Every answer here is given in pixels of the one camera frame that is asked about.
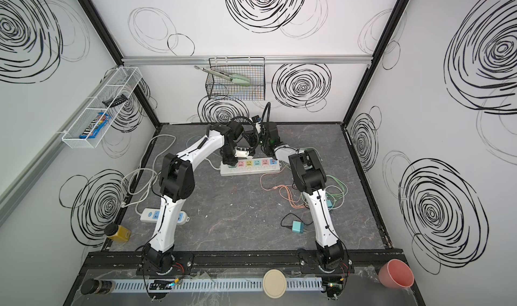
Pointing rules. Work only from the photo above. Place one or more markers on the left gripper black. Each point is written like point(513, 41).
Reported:
point(233, 162)

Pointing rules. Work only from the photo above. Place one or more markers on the white multicolour power strip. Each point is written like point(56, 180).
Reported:
point(251, 167)

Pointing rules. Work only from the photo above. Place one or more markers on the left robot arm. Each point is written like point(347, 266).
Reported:
point(177, 183)

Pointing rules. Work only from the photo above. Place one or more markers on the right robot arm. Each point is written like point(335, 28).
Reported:
point(310, 180)

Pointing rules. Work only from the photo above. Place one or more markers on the green kitchen tongs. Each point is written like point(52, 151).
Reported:
point(236, 79)

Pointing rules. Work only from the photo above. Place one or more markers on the black remote control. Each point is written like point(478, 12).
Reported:
point(115, 101)

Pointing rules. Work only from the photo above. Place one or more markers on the blue candy packet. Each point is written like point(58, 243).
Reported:
point(92, 131)

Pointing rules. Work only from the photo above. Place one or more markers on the beige round lid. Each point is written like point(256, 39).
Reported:
point(274, 284)

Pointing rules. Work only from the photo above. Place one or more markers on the yellow liquid bottle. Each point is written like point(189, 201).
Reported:
point(117, 233)

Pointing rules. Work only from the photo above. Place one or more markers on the pink plastic cup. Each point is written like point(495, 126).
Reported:
point(396, 274)

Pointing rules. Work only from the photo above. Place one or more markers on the dark glass jar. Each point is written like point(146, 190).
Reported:
point(97, 287)

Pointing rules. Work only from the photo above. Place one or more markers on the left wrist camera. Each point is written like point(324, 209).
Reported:
point(244, 152)

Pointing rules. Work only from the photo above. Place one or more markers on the black wire wall basket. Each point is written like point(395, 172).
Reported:
point(252, 67)

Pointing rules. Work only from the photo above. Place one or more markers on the white wire wall shelf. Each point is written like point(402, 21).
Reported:
point(124, 118)

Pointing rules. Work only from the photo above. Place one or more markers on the white slotted cable duct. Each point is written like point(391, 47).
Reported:
point(188, 286)

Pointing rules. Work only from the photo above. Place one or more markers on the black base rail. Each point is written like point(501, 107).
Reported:
point(302, 259)

